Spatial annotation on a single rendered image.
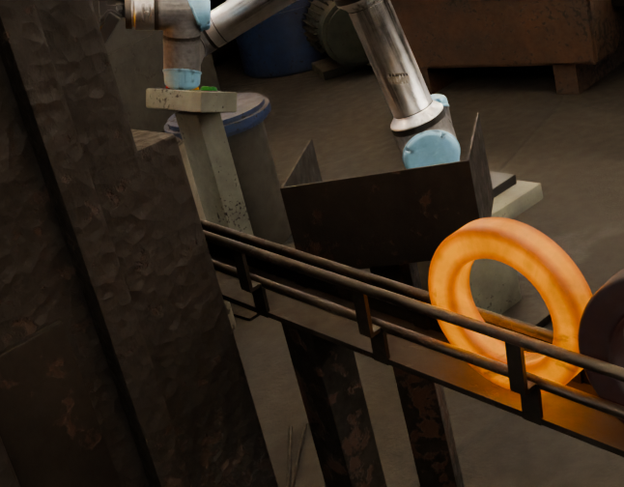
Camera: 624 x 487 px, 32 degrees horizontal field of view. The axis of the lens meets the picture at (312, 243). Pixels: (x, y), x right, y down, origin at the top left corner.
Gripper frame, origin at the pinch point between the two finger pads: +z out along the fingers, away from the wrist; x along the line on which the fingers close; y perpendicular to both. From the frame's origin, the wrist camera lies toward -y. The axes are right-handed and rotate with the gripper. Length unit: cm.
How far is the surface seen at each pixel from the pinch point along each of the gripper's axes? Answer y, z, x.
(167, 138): 0, -26, 93
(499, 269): -55, -101, -2
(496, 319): -13, -60, 117
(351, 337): -21, -47, 105
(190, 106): -26, -32, -39
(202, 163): -43, -35, -46
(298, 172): -11, -45, 69
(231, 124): -40, -45, -77
